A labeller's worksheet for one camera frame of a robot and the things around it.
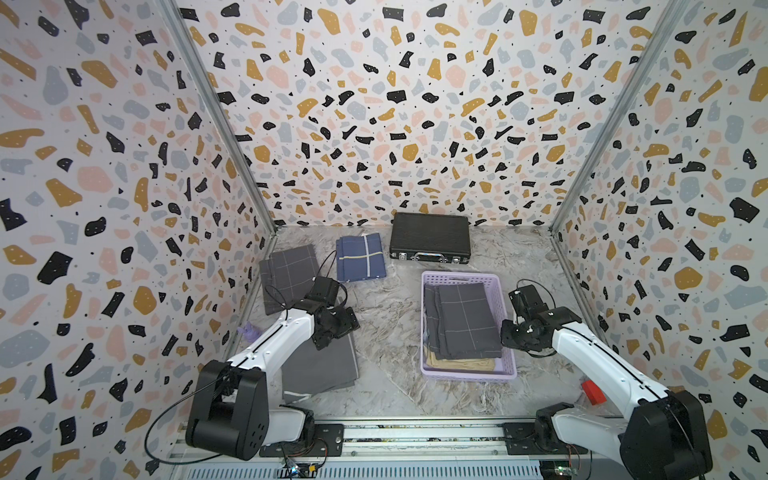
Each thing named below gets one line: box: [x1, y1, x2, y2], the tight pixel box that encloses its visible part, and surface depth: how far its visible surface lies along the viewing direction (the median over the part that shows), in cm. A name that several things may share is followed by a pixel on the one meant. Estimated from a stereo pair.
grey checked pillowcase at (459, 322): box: [424, 282, 503, 360], surface depth 94 cm
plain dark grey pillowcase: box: [281, 334, 360, 404], surface depth 85 cm
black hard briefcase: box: [389, 212, 471, 265], surface depth 115 cm
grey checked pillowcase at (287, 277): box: [259, 244, 319, 316], surface depth 109 cm
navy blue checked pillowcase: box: [335, 232, 386, 283], surface depth 112 cm
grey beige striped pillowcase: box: [424, 346, 495, 371], surface depth 87 cm
